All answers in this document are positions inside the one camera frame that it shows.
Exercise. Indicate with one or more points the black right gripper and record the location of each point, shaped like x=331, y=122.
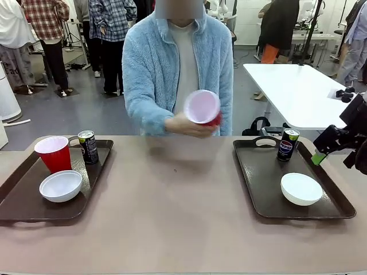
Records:
x=332, y=139

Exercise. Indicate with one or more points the black Pepsi can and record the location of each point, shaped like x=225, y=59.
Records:
x=89, y=149
x=287, y=146

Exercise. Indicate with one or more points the white bowl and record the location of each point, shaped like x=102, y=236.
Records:
x=60, y=186
x=301, y=189

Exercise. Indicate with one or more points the red plastic cup white inside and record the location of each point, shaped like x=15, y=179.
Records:
x=202, y=106
x=56, y=157

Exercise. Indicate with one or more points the person's left forearm blue sleeve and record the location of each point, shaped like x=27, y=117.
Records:
x=226, y=120

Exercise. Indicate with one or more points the person's right forearm blue sleeve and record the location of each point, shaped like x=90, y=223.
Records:
x=155, y=123

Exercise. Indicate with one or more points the right Franka robot arm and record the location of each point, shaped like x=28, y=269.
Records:
x=355, y=111

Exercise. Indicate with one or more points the person's right hand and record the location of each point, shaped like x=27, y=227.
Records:
x=186, y=127

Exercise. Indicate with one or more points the dark brown plastic tray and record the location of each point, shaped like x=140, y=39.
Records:
x=25, y=203
x=263, y=177

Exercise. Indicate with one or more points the black device on white table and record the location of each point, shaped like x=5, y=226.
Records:
x=345, y=94

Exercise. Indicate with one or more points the white folding table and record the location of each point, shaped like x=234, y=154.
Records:
x=292, y=88

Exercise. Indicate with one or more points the person in lavender grey clothes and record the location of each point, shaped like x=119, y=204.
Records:
x=354, y=48

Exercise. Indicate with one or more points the white workbench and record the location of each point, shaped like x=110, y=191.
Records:
x=315, y=37

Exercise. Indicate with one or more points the black stand pole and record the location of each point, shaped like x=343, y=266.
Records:
x=308, y=34

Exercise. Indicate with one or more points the person in black top orange trousers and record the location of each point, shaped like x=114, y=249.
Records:
x=275, y=25

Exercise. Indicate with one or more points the person in blue fleece jacket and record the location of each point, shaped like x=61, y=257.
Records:
x=152, y=63

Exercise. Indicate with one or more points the person in blue plaid shirt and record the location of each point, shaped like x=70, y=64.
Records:
x=111, y=34

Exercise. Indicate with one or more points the person in dark trousers white shoes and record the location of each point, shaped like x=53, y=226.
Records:
x=91, y=54

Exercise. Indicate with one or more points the black tripod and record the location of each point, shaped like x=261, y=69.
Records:
x=71, y=37

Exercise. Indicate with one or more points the person in red plaid shirt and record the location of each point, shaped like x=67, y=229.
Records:
x=48, y=31

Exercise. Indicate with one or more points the white tube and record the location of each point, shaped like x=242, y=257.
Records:
x=17, y=121

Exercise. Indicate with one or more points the white cylindrical appliance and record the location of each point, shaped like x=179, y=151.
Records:
x=8, y=97

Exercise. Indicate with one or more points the person in white shirt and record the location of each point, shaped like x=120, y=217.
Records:
x=14, y=43

